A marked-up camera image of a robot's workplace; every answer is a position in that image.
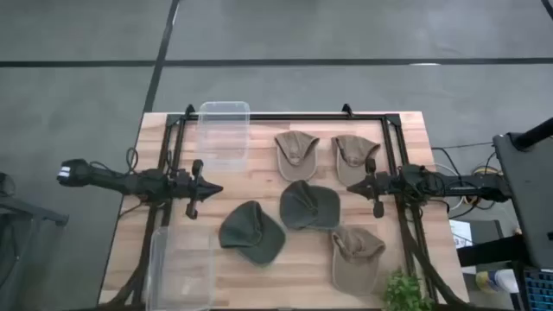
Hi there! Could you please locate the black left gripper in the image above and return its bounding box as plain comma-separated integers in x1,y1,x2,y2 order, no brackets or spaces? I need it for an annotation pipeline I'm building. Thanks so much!
170,158,224,220

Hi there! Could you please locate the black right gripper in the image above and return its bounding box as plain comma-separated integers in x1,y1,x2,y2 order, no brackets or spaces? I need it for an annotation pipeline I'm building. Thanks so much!
346,157,403,219

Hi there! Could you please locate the dark green baseball cap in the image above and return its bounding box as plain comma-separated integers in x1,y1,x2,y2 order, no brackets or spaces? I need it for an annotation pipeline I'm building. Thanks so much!
279,179,341,232
218,200,287,265

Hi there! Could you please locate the tan baseball cap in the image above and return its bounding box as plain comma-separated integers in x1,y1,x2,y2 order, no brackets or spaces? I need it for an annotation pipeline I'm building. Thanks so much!
330,225,387,297
274,130,321,182
330,134,382,187

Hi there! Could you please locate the clear plastic bin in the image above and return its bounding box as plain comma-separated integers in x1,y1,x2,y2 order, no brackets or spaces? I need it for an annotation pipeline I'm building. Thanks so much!
197,100,251,173
144,224,217,311

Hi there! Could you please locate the white paper sheet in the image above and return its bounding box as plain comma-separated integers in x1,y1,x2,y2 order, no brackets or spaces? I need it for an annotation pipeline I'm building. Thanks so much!
448,219,474,250

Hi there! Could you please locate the small green plant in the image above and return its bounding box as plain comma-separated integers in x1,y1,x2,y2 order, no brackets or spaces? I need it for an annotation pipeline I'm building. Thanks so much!
382,267,435,311

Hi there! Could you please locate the black desk bar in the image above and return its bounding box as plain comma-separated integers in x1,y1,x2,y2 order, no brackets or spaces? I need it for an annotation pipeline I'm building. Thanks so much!
456,233,526,268

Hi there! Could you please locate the white bottle yellow cap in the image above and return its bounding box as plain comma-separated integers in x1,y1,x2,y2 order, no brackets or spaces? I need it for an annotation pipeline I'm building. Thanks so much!
474,270,519,295

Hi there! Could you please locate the grey flat panel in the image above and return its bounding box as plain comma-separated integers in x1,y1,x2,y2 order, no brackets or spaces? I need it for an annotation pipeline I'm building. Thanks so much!
492,131,553,270

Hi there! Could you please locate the black pole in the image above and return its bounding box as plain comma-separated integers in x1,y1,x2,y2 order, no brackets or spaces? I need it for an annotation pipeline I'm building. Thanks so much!
512,117,553,151

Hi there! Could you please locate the black keyboard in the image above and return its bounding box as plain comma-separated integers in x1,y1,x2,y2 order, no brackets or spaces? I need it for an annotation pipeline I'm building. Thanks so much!
520,268,553,311

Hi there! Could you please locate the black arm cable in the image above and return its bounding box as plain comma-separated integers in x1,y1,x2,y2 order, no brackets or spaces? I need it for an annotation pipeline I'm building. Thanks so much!
124,146,140,175

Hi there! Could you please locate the black metal rig frame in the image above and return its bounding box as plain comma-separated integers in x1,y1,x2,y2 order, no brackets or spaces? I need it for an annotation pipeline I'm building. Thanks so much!
99,103,472,311

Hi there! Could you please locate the thin black cable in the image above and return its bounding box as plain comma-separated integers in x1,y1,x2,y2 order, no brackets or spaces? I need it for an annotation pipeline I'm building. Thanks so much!
431,141,496,174

